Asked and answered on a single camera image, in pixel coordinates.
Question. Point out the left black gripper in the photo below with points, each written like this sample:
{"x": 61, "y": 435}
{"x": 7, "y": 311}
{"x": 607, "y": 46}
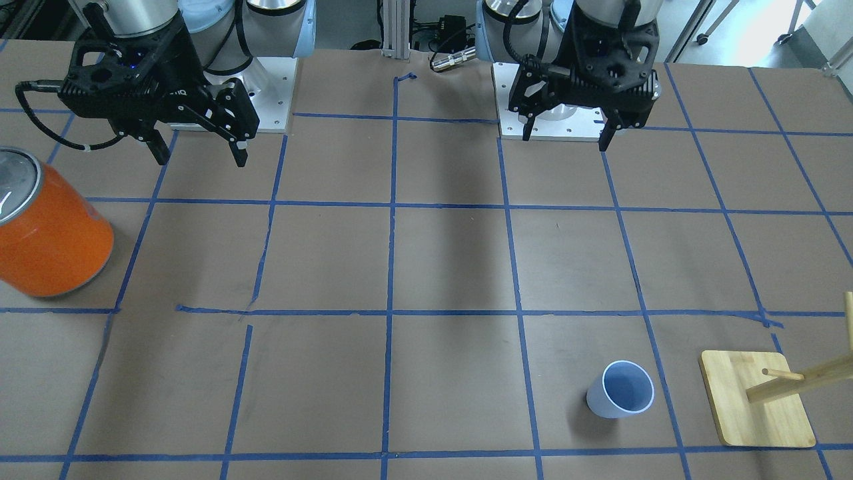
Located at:
{"x": 558, "y": 64}

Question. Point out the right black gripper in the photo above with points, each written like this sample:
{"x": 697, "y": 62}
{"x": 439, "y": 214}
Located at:
{"x": 178, "y": 72}

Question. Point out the light blue cup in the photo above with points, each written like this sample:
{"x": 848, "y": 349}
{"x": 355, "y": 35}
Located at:
{"x": 622, "y": 389}

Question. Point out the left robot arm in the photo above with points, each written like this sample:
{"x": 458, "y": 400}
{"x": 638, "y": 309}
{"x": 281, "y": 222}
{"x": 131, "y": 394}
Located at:
{"x": 505, "y": 30}

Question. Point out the orange can container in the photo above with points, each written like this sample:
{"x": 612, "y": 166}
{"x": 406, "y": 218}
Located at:
{"x": 52, "y": 240}

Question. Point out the wooden mug tree stand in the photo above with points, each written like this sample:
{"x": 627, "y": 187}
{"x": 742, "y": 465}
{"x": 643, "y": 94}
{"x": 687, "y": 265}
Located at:
{"x": 755, "y": 397}

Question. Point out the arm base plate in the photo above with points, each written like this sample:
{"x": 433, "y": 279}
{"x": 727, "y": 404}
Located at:
{"x": 270, "y": 84}
{"x": 563, "y": 123}

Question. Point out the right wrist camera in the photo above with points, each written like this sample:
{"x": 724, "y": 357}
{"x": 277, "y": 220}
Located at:
{"x": 120, "y": 78}

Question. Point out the aluminium frame post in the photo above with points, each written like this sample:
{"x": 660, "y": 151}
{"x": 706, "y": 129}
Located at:
{"x": 396, "y": 24}

